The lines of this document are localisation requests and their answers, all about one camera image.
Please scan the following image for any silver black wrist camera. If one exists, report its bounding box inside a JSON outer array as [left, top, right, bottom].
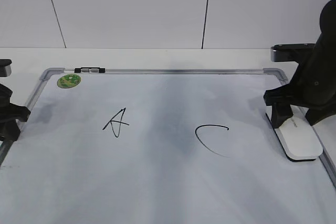
[[0, 59, 12, 77], [271, 44, 315, 63]]

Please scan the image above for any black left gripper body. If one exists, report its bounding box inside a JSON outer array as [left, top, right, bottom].
[[1, 84, 30, 141]]

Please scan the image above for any black and clear frame clip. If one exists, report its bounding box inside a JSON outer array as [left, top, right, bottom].
[[74, 67, 106, 73]]

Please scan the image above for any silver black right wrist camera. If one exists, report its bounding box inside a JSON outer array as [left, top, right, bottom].
[[271, 44, 315, 63]]

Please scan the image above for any white whiteboard with grey frame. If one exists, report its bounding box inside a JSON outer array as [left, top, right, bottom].
[[1, 70, 335, 223]]

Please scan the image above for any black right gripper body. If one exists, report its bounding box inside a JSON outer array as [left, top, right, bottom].
[[264, 58, 335, 115]]

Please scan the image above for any white whiteboard eraser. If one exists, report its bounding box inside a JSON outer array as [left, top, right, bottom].
[[274, 105, 323, 162]]

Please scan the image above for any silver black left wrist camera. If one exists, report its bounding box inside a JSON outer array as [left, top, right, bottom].
[[0, 59, 12, 77]]

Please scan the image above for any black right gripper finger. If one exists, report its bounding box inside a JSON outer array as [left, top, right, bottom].
[[271, 103, 293, 129], [305, 107, 335, 126]]

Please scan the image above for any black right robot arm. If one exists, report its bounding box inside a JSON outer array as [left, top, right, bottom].
[[264, 0, 335, 129]]

